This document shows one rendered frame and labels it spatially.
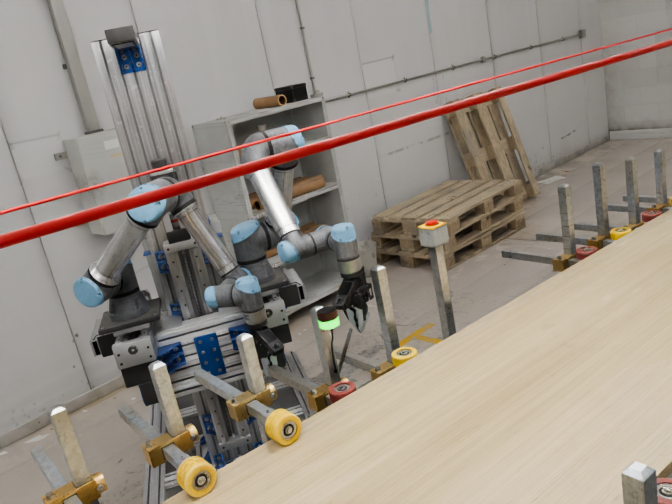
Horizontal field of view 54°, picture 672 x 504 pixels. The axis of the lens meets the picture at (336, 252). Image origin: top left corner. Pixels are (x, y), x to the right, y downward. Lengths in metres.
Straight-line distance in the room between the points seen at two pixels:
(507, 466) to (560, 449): 0.13
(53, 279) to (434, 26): 4.22
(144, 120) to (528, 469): 1.83
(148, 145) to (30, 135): 1.78
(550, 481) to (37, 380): 3.50
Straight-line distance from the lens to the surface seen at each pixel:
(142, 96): 2.63
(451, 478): 1.52
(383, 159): 6.02
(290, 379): 2.15
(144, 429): 1.90
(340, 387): 1.92
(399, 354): 2.06
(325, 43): 5.63
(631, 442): 1.60
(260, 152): 2.23
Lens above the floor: 1.81
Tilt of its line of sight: 16 degrees down
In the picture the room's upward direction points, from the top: 12 degrees counter-clockwise
